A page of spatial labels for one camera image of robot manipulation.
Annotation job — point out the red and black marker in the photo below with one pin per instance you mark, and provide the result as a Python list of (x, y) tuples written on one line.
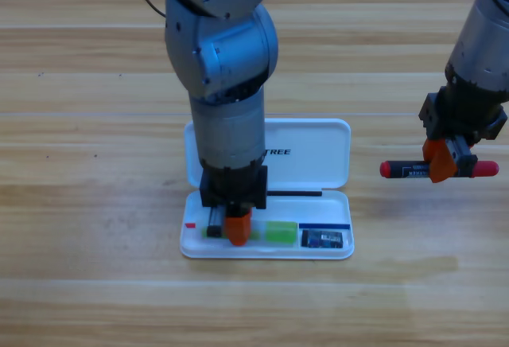
[(487, 168)]

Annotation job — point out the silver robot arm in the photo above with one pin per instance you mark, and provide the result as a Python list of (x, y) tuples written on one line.
[(485, 36), (226, 64)]

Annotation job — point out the black eraser with label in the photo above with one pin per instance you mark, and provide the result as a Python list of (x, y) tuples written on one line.
[(322, 239)]

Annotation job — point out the white Unitree pencil case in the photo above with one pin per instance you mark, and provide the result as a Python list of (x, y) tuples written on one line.
[(318, 152)]

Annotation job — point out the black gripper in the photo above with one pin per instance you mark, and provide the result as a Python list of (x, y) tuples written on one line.
[(234, 188), (461, 116)]

